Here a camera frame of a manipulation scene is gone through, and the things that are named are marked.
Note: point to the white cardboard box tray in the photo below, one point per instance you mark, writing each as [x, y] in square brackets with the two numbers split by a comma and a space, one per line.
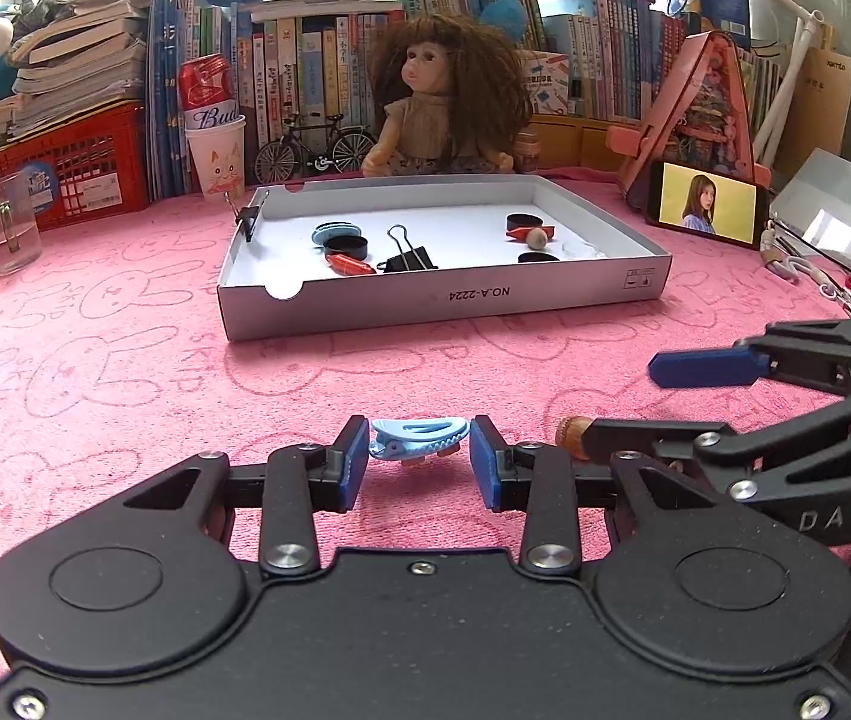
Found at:
[455, 300]

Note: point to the clear glass mug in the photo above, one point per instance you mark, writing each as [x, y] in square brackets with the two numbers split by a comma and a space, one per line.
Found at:
[9, 232]

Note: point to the pink printed tablecloth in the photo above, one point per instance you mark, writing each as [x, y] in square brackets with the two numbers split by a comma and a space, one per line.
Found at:
[133, 360]

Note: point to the wine cork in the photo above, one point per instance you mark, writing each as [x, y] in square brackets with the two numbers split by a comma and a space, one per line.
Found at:
[569, 435]

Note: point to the brown cardboard box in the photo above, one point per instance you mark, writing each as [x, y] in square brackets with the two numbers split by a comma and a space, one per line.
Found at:
[582, 139]

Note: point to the brown nut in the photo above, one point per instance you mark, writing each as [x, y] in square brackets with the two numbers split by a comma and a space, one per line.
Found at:
[538, 240]

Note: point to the wide black round lid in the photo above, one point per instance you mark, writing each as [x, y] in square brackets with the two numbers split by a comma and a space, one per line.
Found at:
[523, 220]

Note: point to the clear red pen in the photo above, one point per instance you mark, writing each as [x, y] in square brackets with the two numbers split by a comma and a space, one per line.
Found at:
[841, 292]

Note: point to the large red plastic basket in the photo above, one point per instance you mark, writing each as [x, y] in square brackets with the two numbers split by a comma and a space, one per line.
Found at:
[88, 165]

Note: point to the pink house-shaped stand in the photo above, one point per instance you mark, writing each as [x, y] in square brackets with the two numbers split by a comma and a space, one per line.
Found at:
[702, 105]

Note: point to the clear plastic dome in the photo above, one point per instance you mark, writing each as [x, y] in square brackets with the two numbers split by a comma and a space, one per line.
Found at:
[586, 247]

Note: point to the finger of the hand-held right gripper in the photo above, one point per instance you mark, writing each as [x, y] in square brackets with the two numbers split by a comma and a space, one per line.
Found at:
[642, 439]
[702, 369]

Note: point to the red soda can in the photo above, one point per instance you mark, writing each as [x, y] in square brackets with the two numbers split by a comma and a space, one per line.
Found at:
[206, 90]

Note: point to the black round mirror-top tin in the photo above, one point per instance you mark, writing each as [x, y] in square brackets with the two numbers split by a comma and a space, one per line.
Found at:
[539, 258]

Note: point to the row of thin booklets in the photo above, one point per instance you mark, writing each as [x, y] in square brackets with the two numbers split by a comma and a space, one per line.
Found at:
[759, 82]

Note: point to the brown cardboard sheet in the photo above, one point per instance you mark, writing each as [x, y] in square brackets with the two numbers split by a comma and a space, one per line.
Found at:
[822, 112]

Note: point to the blue plastic hair clip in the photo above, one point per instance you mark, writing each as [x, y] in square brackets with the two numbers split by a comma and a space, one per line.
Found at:
[418, 441]

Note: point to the curly-haired doll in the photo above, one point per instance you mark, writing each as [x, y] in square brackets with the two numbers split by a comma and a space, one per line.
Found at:
[448, 90]

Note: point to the light blue round lid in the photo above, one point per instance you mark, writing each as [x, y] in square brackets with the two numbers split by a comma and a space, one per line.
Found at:
[335, 231]

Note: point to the white paper cup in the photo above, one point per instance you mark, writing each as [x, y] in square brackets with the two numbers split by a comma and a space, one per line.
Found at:
[217, 161]

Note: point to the small black round lid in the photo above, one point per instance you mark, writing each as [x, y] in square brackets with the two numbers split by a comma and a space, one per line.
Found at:
[346, 247]

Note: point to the black miniature bicycle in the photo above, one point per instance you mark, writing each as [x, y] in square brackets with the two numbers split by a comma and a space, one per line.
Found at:
[298, 150]

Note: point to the large black binder clip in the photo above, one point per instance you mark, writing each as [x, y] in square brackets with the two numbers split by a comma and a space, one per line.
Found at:
[410, 261]

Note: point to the small glass jar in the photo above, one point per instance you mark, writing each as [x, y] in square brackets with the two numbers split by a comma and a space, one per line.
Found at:
[528, 154]

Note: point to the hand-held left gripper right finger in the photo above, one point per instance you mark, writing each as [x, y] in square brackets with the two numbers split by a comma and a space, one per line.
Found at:
[485, 465]

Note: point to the stack of lying books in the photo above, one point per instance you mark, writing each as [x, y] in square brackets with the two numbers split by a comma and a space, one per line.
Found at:
[73, 67]

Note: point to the row of upright books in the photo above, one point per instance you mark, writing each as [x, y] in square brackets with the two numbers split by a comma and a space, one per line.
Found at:
[305, 67]

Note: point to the small black binder clip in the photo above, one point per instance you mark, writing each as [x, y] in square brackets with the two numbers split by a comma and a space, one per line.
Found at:
[249, 219]

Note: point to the white plastic pipe frame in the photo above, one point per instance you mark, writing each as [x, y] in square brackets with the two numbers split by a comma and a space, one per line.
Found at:
[792, 67]

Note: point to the white illustrated cardboard box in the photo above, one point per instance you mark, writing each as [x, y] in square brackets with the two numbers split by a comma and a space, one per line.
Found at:
[545, 82]

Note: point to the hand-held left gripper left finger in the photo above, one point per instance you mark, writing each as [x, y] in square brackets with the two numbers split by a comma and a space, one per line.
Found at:
[352, 465]

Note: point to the black smartphone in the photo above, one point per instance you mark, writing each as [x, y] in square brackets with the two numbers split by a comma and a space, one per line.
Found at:
[702, 202]

